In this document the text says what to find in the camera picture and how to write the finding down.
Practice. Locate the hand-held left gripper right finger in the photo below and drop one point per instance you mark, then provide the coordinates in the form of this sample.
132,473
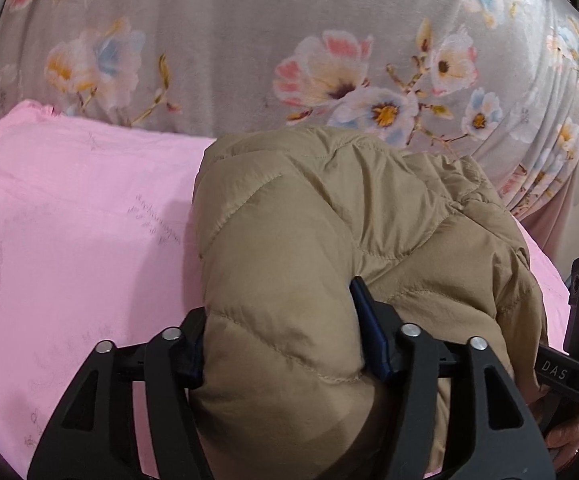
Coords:
372,340

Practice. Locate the pink blanket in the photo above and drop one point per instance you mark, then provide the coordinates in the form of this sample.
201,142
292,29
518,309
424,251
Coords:
79,220

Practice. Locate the person's right hand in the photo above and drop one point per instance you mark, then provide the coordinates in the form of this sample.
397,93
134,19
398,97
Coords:
572,440

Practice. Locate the khaki quilted jacket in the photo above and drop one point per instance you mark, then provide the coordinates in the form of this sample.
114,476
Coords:
319,240

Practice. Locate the grey floral blanket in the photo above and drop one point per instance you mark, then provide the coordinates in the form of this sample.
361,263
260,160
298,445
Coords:
229,50

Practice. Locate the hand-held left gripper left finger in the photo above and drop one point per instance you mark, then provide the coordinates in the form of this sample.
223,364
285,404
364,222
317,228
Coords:
194,360

